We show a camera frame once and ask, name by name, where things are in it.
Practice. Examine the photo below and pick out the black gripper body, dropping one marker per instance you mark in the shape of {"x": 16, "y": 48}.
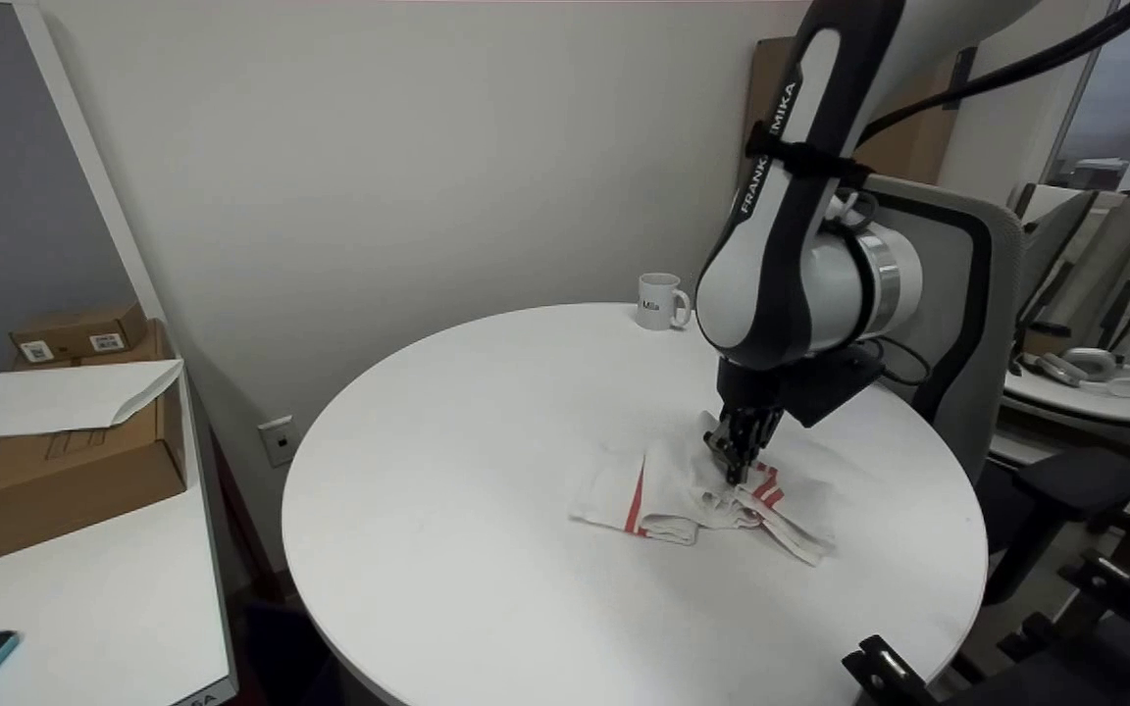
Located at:
{"x": 752, "y": 398}

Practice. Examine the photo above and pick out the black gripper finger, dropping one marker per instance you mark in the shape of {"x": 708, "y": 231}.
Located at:
{"x": 752, "y": 462}
{"x": 721, "y": 453}

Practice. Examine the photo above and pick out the white towel with red stripes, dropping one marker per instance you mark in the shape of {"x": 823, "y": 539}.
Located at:
{"x": 644, "y": 494}

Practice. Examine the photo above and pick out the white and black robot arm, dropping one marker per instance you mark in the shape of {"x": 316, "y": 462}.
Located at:
{"x": 786, "y": 261}

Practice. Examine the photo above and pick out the white mug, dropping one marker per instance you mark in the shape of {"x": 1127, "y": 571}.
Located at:
{"x": 662, "y": 298}

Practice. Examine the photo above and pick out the grey mesh office chair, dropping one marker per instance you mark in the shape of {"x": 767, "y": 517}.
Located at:
{"x": 970, "y": 316}

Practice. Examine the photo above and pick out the flat brown cardboard sheet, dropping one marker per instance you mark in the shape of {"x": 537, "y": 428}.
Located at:
{"x": 919, "y": 138}

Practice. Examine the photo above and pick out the white side desk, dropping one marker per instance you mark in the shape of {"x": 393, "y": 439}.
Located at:
{"x": 1087, "y": 398}

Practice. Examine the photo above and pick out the grey computer mouse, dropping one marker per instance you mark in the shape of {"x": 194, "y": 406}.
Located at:
{"x": 1094, "y": 362}

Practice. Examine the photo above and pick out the black chair base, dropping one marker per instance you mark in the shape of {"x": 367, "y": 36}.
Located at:
{"x": 1099, "y": 572}

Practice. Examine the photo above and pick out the grey stacked folding stands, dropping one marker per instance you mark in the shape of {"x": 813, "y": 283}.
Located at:
{"x": 1099, "y": 261}

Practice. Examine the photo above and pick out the small cardboard box with labels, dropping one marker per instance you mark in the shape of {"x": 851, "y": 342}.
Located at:
{"x": 88, "y": 337}

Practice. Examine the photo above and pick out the large brown cardboard box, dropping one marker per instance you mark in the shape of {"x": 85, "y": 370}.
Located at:
{"x": 62, "y": 475}

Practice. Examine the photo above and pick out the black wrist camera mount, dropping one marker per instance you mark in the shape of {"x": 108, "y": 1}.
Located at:
{"x": 841, "y": 384}

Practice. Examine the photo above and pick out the black clamp mount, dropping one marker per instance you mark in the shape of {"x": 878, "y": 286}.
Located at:
{"x": 885, "y": 669}

